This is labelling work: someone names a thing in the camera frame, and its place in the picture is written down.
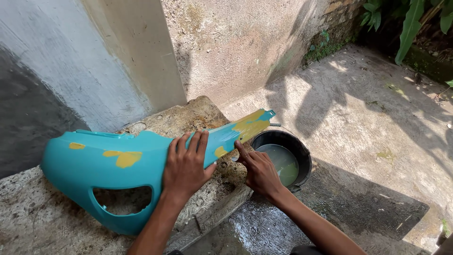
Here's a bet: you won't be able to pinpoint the person's left hand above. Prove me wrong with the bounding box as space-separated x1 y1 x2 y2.
162 130 217 199

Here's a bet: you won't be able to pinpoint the person's right hand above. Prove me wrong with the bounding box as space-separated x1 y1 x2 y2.
234 140 284 199

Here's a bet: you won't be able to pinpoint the teal motorcycle body panel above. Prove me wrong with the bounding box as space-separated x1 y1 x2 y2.
41 109 276 236

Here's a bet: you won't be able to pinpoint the black water bucket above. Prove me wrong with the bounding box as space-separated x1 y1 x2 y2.
250 130 313 193

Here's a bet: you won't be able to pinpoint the concrete slab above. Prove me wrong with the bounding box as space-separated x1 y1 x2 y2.
0 96 253 255

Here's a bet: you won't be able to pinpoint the green leafy plants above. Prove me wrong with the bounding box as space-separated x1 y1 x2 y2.
359 0 453 89

